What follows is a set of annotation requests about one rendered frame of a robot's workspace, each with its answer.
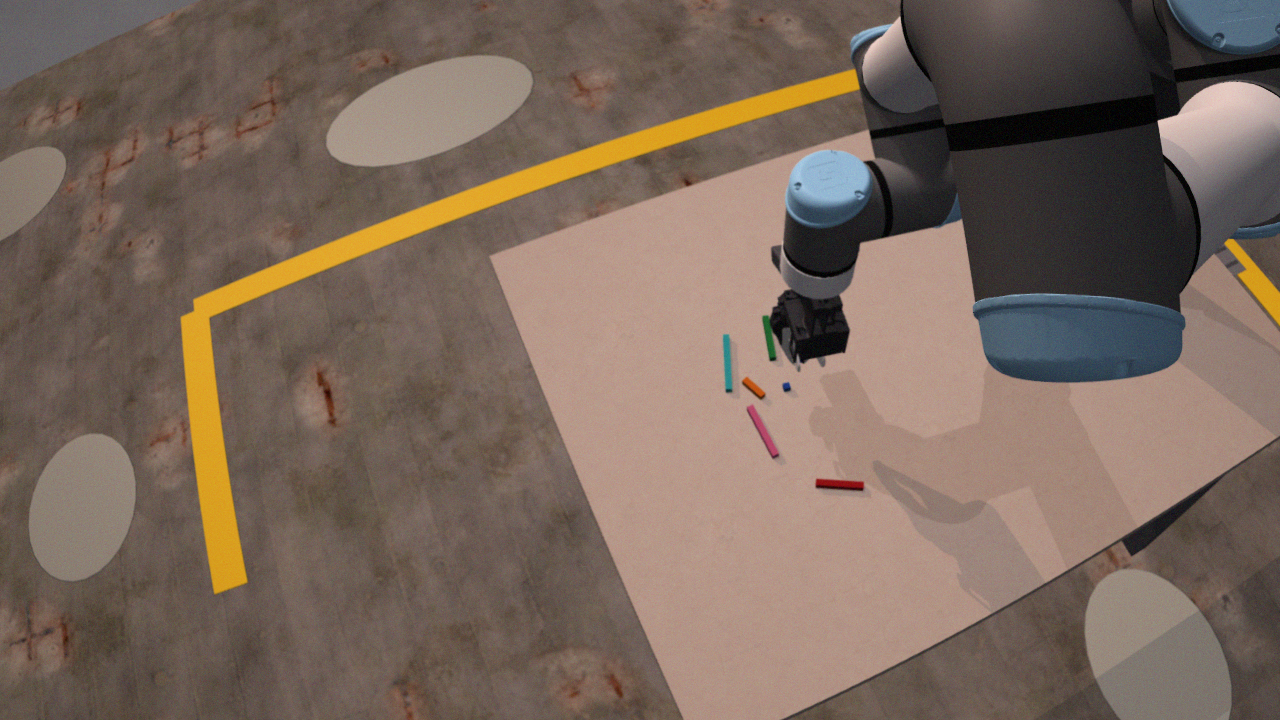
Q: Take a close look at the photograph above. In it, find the pink rod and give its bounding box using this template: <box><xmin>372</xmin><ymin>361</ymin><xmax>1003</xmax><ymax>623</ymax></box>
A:
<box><xmin>748</xmin><ymin>405</ymin><xmax>780</xmax><ymax>459</ymax></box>

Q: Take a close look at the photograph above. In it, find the green rod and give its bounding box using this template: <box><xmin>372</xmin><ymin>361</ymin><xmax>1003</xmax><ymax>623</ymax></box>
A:
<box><xmin>762</xmin><ymin>315</ymin><xmax>776</xmax><ymax>361</ymax></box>

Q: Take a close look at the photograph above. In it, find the orange rod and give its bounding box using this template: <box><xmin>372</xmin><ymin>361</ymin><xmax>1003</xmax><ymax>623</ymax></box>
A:
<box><xmin>742</xmin><ymin>377</ymin><xmax>765</xmax><ymax>400</ymax></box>

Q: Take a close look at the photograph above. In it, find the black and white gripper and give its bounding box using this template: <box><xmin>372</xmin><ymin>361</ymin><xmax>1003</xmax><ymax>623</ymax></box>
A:
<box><xmin>771</xmin><ymin>290</ymin><xmax>850</xmax><ymax>372</ymax></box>

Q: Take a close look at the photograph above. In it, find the turquoise rod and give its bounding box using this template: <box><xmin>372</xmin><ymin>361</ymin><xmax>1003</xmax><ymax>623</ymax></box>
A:
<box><xmin>723</xmin><ymin>334</ymin><xmax>732</xmax><ymax>393</ymax></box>

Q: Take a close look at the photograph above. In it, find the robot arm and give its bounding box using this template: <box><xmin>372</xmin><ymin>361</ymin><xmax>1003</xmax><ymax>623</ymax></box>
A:
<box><xmin>771</xmin><ymin>0</ymin><xmax>1280</xmax><ymax>383</ymax></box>

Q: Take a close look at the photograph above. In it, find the red rod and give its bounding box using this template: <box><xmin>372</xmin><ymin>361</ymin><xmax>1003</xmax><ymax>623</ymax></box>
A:
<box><xmin>817</xmin><ymin>479</ymin><xmax>864</xmax><ymax>491</ymax></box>

